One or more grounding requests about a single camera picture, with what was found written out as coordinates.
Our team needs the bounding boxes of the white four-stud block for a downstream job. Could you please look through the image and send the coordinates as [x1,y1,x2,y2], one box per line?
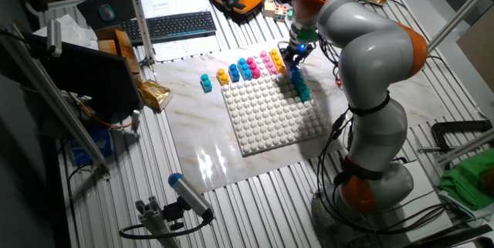
[253,54,271,78]

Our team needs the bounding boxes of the black clamp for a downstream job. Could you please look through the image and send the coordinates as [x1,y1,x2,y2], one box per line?
[431,119,494,152]

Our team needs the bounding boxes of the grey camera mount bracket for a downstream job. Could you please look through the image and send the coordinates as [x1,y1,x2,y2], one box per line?
[134,195,182,248]

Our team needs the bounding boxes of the silver camera blue end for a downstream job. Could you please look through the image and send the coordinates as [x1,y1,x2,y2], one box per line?
[167,172,215,222]

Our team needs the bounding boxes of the gold foil bag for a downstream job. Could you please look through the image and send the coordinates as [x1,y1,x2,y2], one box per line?
[138,79,174,112]

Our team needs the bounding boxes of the teal two-stud block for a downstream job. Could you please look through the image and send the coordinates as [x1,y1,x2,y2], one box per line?
[199,73,213,93]

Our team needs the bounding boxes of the black mouse pad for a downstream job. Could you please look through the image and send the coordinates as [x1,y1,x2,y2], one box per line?
[76,0,138,31]

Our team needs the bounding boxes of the magenta three-stud block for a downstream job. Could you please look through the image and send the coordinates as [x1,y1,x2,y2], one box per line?
[245,56,262,80]

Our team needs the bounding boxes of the light pink four-stud block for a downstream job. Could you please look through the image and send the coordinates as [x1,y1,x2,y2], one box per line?
[259,49,279,76]

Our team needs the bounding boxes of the blue packet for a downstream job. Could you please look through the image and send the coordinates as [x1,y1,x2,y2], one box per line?
[69,127,113,166]

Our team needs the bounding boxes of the yellow four-stud block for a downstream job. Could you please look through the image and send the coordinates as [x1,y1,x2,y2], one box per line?
[269,48,287,75]

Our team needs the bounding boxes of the brown cardboard box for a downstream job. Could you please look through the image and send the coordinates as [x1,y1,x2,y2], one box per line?
[94,25,142,76]

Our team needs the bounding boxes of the white studded baseplate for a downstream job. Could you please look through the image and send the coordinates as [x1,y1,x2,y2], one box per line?
[220,73,329,158]

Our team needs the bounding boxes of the dark blue two-stud block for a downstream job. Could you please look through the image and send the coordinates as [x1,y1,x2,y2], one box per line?
[228,63,241,83]

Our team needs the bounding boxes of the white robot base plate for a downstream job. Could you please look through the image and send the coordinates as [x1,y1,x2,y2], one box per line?
[385,158,453,243]

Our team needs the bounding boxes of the teal four-stud block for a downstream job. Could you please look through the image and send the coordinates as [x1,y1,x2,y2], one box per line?
[296,77,312,103]

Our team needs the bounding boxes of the black computer keyboard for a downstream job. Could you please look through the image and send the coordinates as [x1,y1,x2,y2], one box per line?
[115,10,218,47]

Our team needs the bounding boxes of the black camera cable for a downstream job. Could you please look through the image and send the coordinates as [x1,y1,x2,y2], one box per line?
[118,216,213,240]

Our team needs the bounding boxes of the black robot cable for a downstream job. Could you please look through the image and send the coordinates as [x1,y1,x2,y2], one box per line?
[316,35,448,237]
[316,39,448,237]

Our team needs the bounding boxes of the aluminium frame strut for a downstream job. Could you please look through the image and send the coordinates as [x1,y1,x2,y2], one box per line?
[0,22,112,182]
[428,0,494,52]
[438,127,494,166]
[123,0,156,66]

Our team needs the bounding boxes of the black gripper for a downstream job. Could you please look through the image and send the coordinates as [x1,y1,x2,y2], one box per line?
[280,40,314,73]

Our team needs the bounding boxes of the orange cable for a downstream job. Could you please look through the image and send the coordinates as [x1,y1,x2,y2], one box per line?
[61,91,134,130]

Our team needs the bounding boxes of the Rubik's cube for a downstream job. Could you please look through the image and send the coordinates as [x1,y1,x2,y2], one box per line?
[272,4,289,23]

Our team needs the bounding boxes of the brown cardboard sheet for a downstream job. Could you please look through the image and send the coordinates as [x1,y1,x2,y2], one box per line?
[456,6,494,94]

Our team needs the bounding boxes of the dark computer mouse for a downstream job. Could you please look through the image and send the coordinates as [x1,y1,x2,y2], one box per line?
[96,3,117,23]

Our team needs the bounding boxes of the yellow two-stud block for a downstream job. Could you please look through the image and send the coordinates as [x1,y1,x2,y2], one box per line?
[215,67,230,87]

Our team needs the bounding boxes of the black monitor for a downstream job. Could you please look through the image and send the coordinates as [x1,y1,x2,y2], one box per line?
[0,33,144,116]

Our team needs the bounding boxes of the green cloth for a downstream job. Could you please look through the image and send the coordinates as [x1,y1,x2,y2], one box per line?
[438,149,494,211]

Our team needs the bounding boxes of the marble pattern board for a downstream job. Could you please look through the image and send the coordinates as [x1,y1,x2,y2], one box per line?
[152,33,451,195]

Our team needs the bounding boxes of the silver camera on strut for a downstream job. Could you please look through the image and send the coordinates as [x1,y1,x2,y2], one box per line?
[46,18,63,59]

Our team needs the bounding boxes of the light blue three-stud block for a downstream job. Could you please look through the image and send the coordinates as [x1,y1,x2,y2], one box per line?
[237,57,254,82]

